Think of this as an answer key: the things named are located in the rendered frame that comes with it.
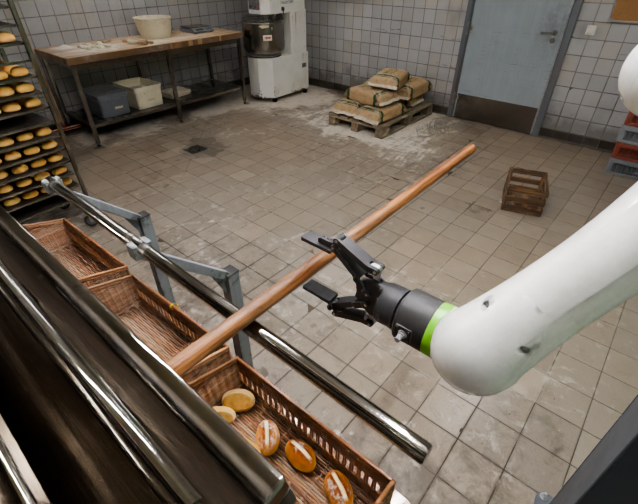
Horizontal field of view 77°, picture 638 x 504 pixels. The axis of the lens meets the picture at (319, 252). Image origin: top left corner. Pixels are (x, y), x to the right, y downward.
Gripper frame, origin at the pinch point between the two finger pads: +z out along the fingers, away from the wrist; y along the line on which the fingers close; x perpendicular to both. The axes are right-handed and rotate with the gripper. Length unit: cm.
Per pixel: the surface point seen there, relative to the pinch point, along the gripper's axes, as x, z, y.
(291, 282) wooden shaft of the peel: -7.2, -1.0, -0.5
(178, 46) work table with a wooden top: 239, 410, 35
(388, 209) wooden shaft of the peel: 26.9, -0.5, -0.3
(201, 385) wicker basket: -17, 27, 46
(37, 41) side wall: 124, 496, 24
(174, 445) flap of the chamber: -42, -24, -21
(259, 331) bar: -17.5, -3.1, 2.4
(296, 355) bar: -17.3, -11.4, 2.4
